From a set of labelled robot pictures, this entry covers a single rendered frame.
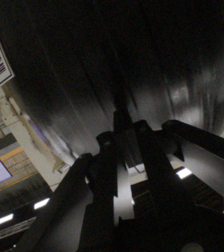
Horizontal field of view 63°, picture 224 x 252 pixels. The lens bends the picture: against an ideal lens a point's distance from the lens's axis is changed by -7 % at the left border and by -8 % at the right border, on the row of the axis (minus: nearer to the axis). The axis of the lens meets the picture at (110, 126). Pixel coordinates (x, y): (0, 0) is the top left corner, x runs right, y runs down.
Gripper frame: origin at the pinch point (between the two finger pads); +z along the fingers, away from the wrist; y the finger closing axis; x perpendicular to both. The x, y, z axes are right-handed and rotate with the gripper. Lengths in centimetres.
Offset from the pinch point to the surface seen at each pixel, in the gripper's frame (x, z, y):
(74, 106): 3.6, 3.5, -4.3
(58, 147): -1.0, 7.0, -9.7
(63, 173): -34, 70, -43
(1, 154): -107, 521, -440
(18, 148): -116, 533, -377
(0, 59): 11.6, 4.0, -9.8
